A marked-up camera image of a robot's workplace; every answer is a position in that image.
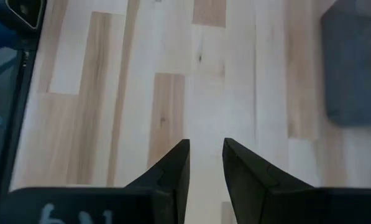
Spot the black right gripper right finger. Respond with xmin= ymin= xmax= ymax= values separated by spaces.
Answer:
xmin=222 ymin=138 xmax=371 ymax=224

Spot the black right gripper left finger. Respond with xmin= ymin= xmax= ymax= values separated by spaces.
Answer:
xmin=0 ymin=138 xmax=191 ymax=224

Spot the grey plastic basket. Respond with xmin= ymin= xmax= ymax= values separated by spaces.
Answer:
xmin=320 ymin=0 xmax=371 ymax=128

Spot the dark box with pale rim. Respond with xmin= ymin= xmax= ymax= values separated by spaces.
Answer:
xmin=4 ymin=0 xmax=47 ymax=31

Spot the black table edge frame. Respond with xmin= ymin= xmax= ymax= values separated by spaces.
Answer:
xmin=0 ymin=46 xmax=39 ymax=218

